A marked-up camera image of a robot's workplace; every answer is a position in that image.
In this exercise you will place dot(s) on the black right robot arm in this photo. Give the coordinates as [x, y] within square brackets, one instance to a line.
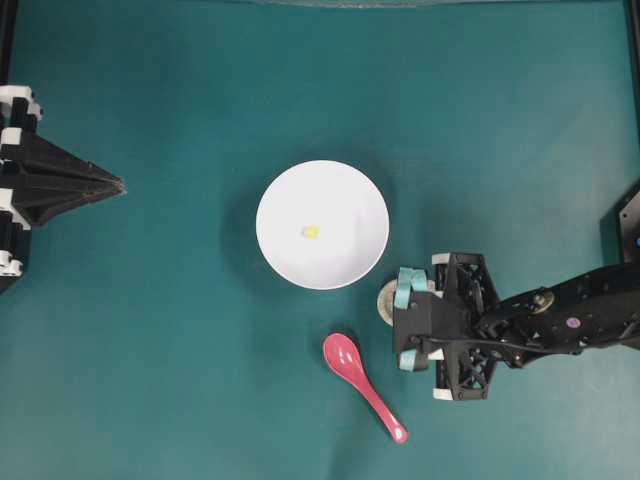
[594, 310]

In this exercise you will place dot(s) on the black frame post left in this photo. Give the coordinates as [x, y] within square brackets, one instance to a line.
[8, 15]

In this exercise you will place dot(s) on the speckled beige spoon rest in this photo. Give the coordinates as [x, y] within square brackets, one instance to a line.
[385, 302]

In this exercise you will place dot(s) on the white round bowl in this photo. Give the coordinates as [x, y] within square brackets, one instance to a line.
[344, 203]

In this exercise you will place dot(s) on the yellow hexagonal prism block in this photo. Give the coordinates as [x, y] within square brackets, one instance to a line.
[311, 231]

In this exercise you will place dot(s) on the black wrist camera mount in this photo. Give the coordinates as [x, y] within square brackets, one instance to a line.
[424, 323]

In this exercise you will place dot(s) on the red plastic spoon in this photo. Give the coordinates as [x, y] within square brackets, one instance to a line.
[343, 359]

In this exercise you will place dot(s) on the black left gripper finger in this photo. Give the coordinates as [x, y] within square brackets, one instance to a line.
[20, 142]
[20, 216]

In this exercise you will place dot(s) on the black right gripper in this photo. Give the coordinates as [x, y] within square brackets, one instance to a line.
[466, 293]

